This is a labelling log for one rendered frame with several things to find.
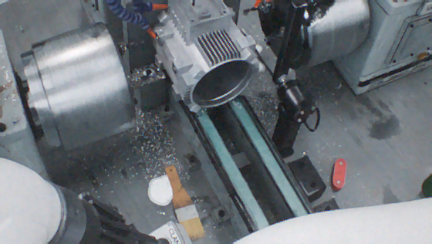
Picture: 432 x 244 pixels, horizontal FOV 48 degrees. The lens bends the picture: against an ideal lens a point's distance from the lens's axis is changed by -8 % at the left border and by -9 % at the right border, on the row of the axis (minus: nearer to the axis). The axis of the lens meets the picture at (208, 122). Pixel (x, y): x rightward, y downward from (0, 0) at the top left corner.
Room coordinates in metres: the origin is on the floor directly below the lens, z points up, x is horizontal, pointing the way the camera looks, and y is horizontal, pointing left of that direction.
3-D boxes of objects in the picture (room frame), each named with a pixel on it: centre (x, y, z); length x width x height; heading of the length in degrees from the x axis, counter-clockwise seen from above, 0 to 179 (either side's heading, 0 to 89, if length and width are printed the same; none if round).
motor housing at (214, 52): (0.80, 0.03, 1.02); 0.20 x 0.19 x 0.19; 31
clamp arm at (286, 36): (0.76, -0.15, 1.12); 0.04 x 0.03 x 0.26; 31
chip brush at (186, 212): (0.52, 0.04, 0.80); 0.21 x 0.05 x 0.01; 25
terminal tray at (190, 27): (0.84, 0.05, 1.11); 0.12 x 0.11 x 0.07; 31
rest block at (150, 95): (0.81, 0.16, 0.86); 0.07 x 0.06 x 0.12; 121
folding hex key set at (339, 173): (0.64, -0.35, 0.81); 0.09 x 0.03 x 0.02; 172
